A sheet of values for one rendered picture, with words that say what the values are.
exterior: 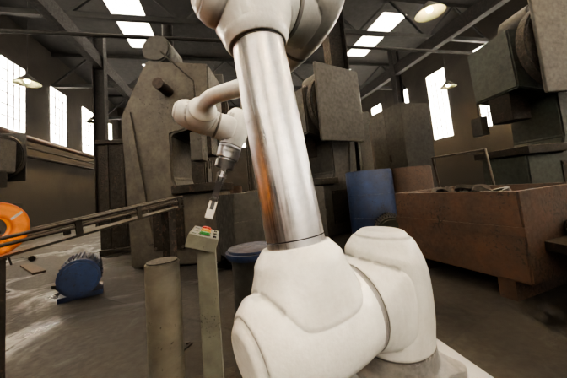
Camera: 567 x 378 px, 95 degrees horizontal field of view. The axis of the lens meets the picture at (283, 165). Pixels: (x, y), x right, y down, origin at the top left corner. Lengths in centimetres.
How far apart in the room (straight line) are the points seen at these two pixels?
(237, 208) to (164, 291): 140
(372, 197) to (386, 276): 281
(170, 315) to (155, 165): 231
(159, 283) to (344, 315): 78
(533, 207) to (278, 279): 178
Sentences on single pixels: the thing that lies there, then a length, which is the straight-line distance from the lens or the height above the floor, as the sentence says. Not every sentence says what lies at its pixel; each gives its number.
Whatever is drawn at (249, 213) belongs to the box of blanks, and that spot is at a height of 55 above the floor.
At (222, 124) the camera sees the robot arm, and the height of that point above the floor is 101.
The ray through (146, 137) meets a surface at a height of 146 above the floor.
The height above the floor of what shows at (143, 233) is 40.
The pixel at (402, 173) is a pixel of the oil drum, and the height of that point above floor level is 80.
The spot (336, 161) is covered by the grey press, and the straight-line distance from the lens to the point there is 394.
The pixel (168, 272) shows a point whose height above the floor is 49.
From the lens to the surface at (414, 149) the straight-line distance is 484.
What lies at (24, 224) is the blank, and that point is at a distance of 115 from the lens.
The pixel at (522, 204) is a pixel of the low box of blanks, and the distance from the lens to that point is 195.
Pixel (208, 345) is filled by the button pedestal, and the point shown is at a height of 19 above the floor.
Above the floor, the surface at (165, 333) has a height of 28.
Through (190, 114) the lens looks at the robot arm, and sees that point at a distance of 100.
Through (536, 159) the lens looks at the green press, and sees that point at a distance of 466.
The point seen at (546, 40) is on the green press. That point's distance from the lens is 471.
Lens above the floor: 75
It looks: 5 degrees up
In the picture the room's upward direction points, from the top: 5 degrees counter-clockwise
